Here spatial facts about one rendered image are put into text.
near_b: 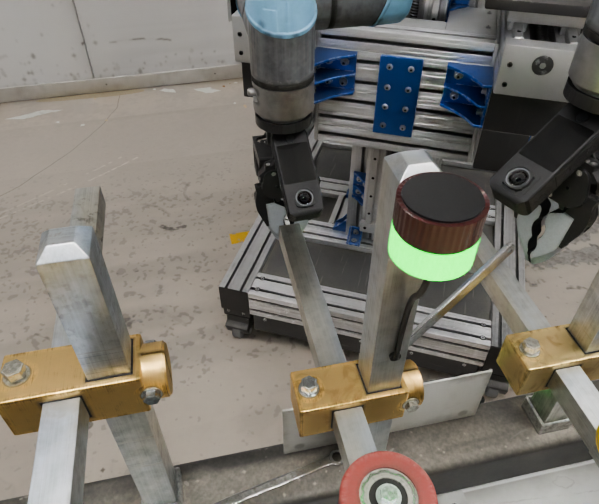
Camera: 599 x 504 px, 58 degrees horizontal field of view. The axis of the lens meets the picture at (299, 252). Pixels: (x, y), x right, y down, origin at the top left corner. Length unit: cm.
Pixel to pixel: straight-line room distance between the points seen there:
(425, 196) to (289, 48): 31
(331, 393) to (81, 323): 26
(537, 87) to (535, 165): 52
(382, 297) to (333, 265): 119
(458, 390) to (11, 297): 165
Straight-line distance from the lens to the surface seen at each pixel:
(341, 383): 58
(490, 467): 79
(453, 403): 74
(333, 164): 208
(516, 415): 81
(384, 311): 48
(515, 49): 104
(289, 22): 61
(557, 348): 67
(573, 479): 89
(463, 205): 36
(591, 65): 54
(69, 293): 41
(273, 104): 65
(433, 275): 37
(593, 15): 54
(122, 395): 49
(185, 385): 165
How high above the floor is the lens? 135
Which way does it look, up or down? 42 degrees down
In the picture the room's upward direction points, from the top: straight up
